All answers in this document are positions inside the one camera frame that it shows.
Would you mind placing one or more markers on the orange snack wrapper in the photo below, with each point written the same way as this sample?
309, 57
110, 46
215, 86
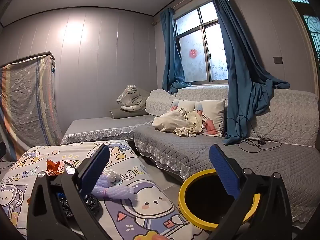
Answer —
53, 166

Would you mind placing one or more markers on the frosted glass window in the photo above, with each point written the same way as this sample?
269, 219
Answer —
200, 45

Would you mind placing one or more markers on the black plastic bag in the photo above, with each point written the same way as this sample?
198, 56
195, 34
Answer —
91, 201
64, 206

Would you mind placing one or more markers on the baby print pillows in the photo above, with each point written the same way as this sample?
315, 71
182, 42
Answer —
200, 93

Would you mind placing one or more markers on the cartoon printed blanket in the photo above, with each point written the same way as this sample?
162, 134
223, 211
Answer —
155, 202

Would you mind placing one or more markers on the grey quilted sofa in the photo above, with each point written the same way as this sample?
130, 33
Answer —
200, 150

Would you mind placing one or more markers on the purple foam net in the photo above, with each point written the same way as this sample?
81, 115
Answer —
110, 190

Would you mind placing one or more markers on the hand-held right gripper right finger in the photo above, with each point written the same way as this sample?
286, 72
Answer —
225, 172

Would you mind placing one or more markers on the yellow rimmed black trash bin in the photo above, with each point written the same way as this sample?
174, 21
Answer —
183, 192

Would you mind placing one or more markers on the cream blanket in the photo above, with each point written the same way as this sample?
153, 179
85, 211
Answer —
170, 122

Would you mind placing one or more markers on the red window sticker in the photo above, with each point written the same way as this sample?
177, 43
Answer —
193, 53

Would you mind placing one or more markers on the white lace sofa cover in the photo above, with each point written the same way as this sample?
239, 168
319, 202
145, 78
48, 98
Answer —
160, 100
287, 115

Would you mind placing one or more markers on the baby print pillow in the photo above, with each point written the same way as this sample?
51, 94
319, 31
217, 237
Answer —
186, 105
213, 115

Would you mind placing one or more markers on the white foam net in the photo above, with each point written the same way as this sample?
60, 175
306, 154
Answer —
111, 173

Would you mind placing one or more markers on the dark wall switch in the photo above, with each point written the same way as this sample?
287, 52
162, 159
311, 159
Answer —
278, 60

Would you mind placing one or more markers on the grey bolster pillow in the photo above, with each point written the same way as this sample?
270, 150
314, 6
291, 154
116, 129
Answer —
125, 113

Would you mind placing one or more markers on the pale yellow cloth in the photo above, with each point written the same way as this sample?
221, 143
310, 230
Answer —
193, 120

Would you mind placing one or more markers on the white tiger plush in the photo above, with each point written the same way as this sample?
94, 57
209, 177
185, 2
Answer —
130, 97

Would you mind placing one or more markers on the green patterned glass door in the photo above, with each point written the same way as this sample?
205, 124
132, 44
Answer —
307, 17

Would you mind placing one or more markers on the striped patterned sheet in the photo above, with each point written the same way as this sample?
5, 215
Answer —
25, 100

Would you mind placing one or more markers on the blue curtain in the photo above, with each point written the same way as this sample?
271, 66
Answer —
172, 55
240, 67

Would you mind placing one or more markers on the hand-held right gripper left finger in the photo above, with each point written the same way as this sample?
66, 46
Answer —
95, 170

